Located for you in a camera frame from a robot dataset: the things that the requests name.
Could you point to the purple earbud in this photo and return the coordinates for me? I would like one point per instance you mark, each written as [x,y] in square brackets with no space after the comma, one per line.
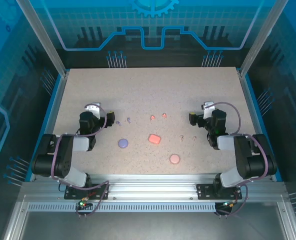
[129,120]
[118,122]

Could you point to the purple round earbud case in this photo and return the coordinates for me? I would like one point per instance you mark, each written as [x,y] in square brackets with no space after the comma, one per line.
[123,143]

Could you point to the coral earbud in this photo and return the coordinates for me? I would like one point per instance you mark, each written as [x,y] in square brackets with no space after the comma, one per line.
[164,115]
[152,117]

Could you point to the pink round earbud case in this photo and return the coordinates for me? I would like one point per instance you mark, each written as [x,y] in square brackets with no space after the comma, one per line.
[174,159]

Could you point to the coral rectangular earbud case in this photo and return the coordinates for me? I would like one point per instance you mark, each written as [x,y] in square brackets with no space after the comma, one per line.
[154,139]

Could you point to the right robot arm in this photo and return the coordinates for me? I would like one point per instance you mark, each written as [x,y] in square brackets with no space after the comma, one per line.
[226,143]

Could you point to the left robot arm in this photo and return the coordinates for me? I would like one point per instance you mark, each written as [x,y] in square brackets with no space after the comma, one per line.
[80,144]

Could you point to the blue edge strip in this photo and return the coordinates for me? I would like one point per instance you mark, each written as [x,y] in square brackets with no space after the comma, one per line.
[253,100]
[54,100]

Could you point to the aluminium front beam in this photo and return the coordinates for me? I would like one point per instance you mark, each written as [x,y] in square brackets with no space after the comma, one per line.
[150,185]

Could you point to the small LED circuit board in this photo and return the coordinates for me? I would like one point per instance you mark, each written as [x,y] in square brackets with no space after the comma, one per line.
[225,205]
[82,203]

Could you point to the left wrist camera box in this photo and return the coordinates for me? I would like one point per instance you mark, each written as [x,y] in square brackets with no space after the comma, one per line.
[94,108]

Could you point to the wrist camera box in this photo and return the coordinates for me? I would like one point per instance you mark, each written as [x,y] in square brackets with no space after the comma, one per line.
[94,108]
[208,107]

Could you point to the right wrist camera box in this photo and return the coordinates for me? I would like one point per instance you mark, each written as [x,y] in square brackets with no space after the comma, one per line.
[208,107]

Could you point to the aluminium side rail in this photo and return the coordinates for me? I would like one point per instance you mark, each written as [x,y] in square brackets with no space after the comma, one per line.
[59,100]
[248,100]

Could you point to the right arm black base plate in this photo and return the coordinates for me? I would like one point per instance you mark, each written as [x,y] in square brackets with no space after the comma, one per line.
[205,191]

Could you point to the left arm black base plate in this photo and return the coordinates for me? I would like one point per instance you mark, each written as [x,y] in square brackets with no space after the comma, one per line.
[97,195]

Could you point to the aluminium frame post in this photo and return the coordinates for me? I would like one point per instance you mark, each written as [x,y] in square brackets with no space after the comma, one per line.
[43,35]
[262,35]

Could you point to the aluminium lower frame bar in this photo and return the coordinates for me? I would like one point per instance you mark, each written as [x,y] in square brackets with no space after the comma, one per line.
[18,217]
[288,220]

